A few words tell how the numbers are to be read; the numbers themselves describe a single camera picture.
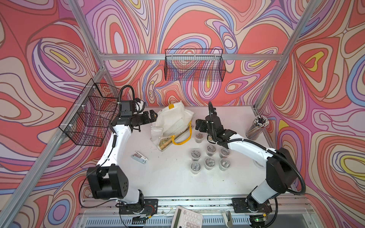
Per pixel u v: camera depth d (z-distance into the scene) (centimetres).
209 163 84
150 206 72
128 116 63
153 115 74
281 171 44
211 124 63
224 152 87
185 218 69
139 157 89
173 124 105
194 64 96
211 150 88
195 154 86
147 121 72
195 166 82
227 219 69
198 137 94
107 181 41
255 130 93
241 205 74
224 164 82
